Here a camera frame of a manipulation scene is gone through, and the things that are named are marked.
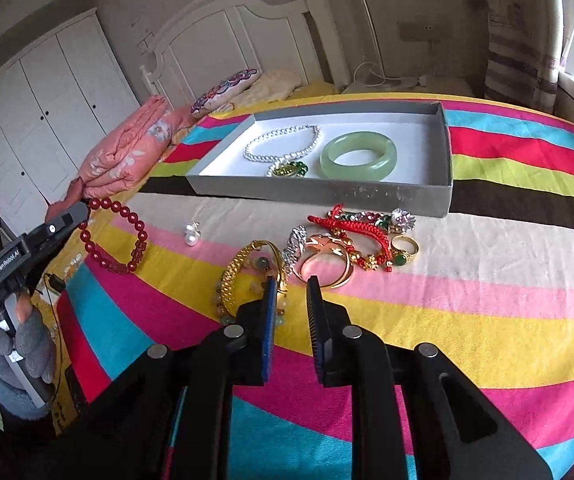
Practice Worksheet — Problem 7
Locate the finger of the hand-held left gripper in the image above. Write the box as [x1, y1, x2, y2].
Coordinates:
[20, 202, 92, 252]

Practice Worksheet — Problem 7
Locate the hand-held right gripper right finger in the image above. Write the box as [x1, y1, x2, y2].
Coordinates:
[306, 275, 555, 480]

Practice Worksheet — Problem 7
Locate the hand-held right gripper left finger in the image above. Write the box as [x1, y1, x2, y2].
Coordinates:
[52, 276, 278, 480]

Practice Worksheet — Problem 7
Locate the rose gold bangle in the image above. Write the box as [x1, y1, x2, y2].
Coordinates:
[297, 232, 356, 290]

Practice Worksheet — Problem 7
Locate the gold chain beaded bracelet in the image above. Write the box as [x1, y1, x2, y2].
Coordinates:
[212, 240, 293, 327]

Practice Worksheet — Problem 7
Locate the red bead bracelet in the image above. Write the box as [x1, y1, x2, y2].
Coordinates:
[78, 197, 149, 276]

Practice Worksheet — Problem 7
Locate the red braided cord bracelet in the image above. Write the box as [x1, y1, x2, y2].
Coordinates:
[308, 204, 394, 274]

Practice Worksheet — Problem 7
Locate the gold ring with green stone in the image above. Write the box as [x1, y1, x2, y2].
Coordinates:
[389, 235, 421, 267]

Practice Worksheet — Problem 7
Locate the colourful gem bracelet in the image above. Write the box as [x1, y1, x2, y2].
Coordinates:
[339, 209, 400, 233]

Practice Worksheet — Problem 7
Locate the grey cardboard box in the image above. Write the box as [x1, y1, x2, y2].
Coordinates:
[185, 101, 454, 219]

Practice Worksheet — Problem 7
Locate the silver flower ring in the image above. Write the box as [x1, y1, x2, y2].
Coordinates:
[391, 208, 417, 234]

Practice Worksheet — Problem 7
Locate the person's left hand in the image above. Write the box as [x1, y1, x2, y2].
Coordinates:
[0, 296, 59, 422]

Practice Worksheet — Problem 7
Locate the folded pink quilt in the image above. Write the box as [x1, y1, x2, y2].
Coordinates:
[44, 95, 198, 221]

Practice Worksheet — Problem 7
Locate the white wardrobe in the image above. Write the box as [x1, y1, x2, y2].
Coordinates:
[0, 7, 140, 236]

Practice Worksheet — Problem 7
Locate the striped blanket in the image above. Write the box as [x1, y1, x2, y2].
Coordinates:
[54, 92, 574, 480]

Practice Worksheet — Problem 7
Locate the green and gold pendant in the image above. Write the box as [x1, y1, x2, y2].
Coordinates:
[266, 157, 310, 180]

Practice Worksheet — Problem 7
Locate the green jade bangle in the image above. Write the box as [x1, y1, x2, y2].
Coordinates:
[320, 131, 399, 181]

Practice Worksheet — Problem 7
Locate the embroidered pillow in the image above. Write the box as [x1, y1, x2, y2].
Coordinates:
[190, 67, 263, 118]

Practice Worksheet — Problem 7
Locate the white headboard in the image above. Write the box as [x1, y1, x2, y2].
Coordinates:
[140, 0, 353, 111]

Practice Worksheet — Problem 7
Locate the cream floral pillow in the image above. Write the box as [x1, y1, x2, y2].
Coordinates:
[232, 70, 304, 107]

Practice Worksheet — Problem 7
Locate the white nightstand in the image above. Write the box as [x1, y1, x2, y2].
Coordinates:
[342, 75, 475, 97]

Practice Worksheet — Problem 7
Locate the white lamp pole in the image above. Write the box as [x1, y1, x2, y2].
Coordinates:
[354, 0, 386, 84]

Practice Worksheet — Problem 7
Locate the printed curtain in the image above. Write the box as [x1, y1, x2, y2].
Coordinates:
[482, 0, 562, 116]

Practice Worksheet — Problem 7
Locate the white pearl necklace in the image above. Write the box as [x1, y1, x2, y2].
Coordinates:
[243, 125, 322, 166]

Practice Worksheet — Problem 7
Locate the white cable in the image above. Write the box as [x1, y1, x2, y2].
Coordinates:
[351, 62, 428, 89]

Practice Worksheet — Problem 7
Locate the wall socket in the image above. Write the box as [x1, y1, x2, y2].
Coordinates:
[397, 21, 442, 44]

